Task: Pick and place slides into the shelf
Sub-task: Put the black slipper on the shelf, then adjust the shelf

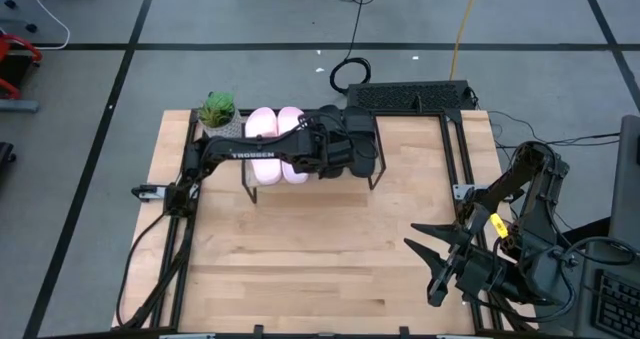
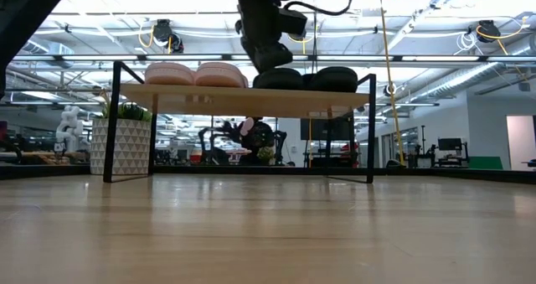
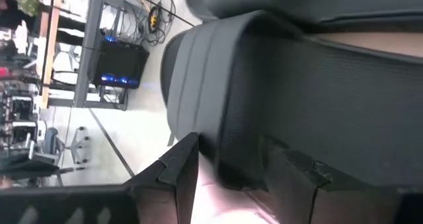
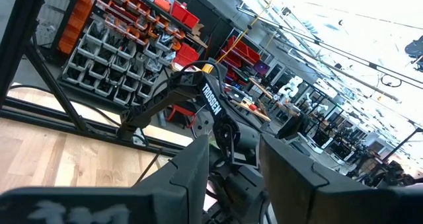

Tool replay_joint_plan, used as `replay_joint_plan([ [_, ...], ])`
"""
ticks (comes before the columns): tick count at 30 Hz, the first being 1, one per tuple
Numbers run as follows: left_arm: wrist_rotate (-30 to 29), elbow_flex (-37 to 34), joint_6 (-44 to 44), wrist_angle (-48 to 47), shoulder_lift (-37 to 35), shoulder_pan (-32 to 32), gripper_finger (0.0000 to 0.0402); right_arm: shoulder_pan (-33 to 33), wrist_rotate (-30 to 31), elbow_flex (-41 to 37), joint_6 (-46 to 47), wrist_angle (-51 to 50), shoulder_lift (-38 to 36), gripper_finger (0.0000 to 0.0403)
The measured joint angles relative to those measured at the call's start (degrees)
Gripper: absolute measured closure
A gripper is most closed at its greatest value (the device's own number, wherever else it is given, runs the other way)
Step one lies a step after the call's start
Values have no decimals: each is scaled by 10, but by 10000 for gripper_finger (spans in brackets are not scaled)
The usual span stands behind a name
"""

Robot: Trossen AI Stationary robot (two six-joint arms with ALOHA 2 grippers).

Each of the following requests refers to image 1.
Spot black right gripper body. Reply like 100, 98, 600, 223
426, 201, 520, 309

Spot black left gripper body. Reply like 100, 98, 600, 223
303, 122, 354, 176

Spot black rubber slide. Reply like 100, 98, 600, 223
342, 105, 379, 180
316, 104, 347, 180

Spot pink rubber slide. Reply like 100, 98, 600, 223
276, 105, 312, 186
244, 106, 283, 187

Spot black perforated metal box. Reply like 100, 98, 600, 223
345, 80, 477, 113

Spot grey side desk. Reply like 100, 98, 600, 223
569, 217, 640, 339

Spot green plant in patterned pot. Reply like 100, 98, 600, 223
196, 90, 244, 140

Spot black computer keyboard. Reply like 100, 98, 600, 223
591, 270, 640, 339

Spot grey computer tower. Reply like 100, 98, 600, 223
608, 113, 640, 253

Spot red metal cart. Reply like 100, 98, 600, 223
0, 32, 44, 101

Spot wooden shelf black metal frame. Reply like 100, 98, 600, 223
239, 107, 389, 205

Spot silver metal bracket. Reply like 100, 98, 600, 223
130, 183, 167, 203
451, 183, 489, 201

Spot yellow cable tag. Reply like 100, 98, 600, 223
489, 212, 510, 240

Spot black aluminium table frame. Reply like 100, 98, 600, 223
112, 107, 506, 339

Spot black coiled cable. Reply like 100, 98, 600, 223
328, 0, 374, 96

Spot thin black cables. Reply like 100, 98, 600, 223
486, 109, 624, 151

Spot yellow cable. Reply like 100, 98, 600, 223
448, 0, 483, 82

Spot black cable bundle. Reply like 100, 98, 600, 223
114, 208, 197, 331

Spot white cable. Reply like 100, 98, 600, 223
23, 0, 72, 51

